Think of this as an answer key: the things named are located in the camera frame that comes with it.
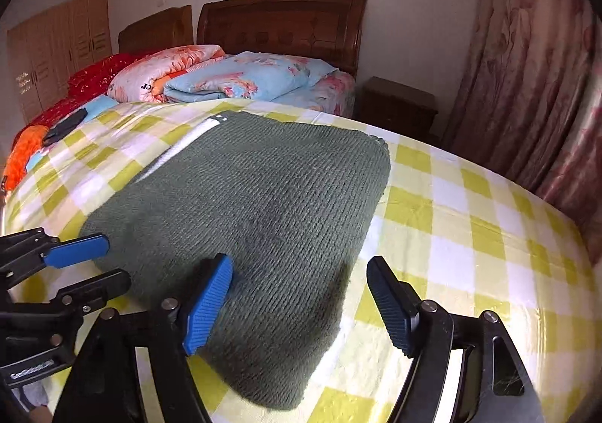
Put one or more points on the dark wooden nightstand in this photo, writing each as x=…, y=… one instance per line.
x=397, y=108

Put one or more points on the pink floral pillow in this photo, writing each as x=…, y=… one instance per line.
x=324, y=91

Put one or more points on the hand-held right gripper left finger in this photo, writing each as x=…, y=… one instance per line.
x=209, y=300

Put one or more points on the red blanket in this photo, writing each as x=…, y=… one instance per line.
x=89, y=75

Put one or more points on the orange cloth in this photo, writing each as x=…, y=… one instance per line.
x=26, y=155

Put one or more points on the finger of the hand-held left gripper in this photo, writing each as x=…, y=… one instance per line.
x=101, y=286
x=77, y=250

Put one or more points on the large wooden headboard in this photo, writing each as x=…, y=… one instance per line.
x=282, y=28

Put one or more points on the pink floral curtain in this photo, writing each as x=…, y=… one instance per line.
x=531, y=75

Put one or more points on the light blue cloth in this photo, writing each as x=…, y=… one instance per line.
x=101, y=108

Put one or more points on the pink floral folded quilt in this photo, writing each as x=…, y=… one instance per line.
x=155, y=70

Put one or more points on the small wooden headboard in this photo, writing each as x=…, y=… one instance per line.
x=155, y=30

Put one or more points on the blue floral folded quilt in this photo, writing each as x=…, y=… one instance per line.
x=244, y=75

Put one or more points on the black object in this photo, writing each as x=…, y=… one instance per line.
x=66, y=125

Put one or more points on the green knit sweater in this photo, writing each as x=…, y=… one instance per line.
x=263, y=225

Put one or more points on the yellow checkered bed sheet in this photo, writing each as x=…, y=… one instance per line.
x=470, y=225

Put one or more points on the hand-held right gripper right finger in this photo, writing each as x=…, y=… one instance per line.
x=392, y=305

